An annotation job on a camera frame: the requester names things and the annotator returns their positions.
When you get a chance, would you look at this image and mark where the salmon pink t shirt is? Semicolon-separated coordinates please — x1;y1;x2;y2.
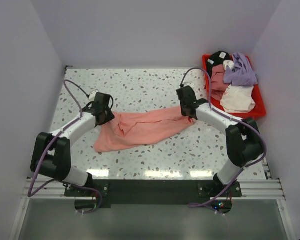
94;106;196;153

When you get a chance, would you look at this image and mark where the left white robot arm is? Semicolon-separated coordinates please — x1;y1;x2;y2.
28;92;115;196

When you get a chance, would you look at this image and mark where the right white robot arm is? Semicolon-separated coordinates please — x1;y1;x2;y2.
176;85;267;197

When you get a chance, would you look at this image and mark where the dusty rose t shirt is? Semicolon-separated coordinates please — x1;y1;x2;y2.
211;64;229;101

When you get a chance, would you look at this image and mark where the white t shirt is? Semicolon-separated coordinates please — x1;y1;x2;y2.
219;59;256;113

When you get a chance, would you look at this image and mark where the black t shirt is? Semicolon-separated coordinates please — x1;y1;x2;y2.
205;51;231;76

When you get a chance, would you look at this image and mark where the lavender t shirt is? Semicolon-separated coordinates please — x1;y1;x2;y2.
223;52;258;87

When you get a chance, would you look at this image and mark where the red plastic bin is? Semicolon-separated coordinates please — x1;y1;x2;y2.
202;54;267;120

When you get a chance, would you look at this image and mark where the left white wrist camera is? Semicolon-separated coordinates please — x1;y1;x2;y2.
88;89;99;102

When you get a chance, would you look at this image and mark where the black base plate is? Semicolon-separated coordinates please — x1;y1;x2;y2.
63;179;243;213

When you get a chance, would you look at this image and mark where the aluminium frame rail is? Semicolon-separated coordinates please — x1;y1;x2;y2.
9;147;297;240

